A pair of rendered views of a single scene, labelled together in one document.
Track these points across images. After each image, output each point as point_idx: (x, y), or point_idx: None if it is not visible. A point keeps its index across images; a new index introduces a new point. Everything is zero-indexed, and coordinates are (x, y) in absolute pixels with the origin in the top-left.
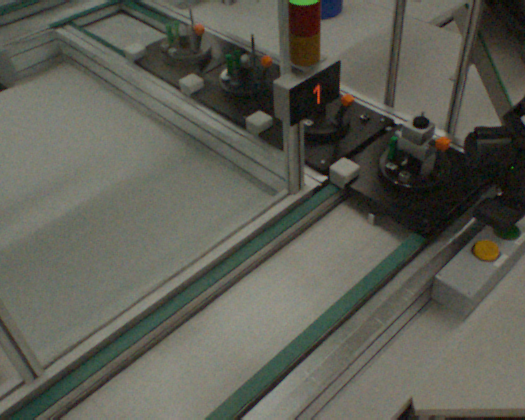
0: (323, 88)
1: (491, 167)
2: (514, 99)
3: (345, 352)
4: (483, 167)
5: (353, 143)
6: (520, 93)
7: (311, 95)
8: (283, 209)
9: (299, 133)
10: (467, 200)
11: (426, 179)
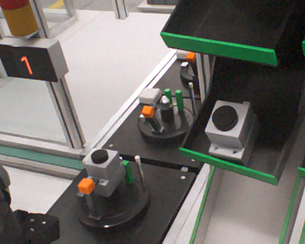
0: (32, 63)
1: (23, 223)
2: (239, 236)
3: None
4: (16, 215)
5: (145, 154)
6: (254, 237)
7: (19, 61)
8: (49, 148)
9: (57, 97)
10: None
11: (89, 212)
